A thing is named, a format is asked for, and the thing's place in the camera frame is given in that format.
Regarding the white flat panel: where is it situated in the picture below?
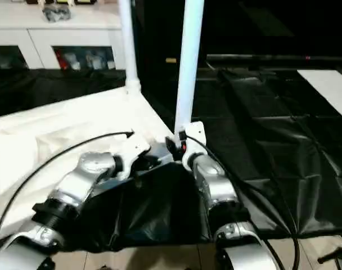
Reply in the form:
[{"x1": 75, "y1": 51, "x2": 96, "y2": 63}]
[{"x1": 296, "y1": 69, "x2": 342, "y2": 125}]

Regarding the long black bar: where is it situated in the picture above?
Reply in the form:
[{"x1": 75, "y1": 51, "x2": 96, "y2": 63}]
[{"x1": 206, "y1": 52, "x2": 342, "y2": 65}]

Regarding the white glass-door cabinet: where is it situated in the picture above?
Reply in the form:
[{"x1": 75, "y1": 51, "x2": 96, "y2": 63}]
[{"x1": 0, "y1": 0, "x2": 127, "y2": 70}]

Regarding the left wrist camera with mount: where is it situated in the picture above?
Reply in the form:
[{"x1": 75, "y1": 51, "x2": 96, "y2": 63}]
[{"x1": 114, "y1": 131, "x2": 152, "y2": 181}]

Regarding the dark bag of parts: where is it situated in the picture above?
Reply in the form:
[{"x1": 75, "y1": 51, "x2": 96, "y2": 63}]
[{"x1": 41, "y1": 6, "x2": 73, "y2": 24}]

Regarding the white plastic table leg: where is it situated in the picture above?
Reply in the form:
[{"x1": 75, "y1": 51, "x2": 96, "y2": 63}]
[
  {"x1": 119, "y1": 0, "x2": 143, "y2": 96},
  {"x1": 173, "y1": 0, "x2": 205, "y2": 136}
]

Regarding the metal table frame bar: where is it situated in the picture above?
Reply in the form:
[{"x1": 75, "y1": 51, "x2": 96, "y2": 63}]
[{"x1": 316, "y1": 244, "x2": 342, "y2": 264}]

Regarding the white plastic table top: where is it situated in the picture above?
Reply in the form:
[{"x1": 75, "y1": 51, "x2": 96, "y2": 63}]
[{"x1": 0, "y1": 83, "x2": 186, "y2": 245}]

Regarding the black glossy mat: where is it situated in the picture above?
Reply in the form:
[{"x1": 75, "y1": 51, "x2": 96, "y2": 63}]
[{"x1": 0, "y1": 66, "x2": 342, "y2": 253}]

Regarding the large dark screen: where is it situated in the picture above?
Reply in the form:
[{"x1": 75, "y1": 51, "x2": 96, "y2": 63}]
[{"x1": 131, "y1": 0, "x2": 342, "y2": 68}]

